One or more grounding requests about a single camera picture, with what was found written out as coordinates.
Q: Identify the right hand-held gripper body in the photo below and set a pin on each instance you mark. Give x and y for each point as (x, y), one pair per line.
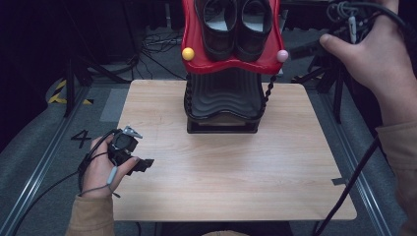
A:
(357, 26)

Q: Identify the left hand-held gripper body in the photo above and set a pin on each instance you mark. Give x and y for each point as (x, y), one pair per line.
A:
(123, 144)

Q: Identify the black leather shoe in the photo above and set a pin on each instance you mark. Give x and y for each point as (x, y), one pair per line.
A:
(216, 42)
(250, 46)

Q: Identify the red and black shoe rack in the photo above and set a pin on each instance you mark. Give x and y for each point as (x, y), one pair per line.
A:
(226, 95)

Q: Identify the person's left hand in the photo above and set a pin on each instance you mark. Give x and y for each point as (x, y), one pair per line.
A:
(98, 173)

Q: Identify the person's right hand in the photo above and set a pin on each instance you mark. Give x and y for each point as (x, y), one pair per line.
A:
(383, 65)

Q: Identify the black metal stand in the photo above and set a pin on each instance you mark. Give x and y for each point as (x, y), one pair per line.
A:
(69, 88)
(337, 98)

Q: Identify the person's dark clothing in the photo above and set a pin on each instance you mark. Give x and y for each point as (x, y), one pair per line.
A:
(183, 230)

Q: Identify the grey tape piece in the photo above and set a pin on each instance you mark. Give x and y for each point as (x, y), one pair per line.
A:
(339, 181)

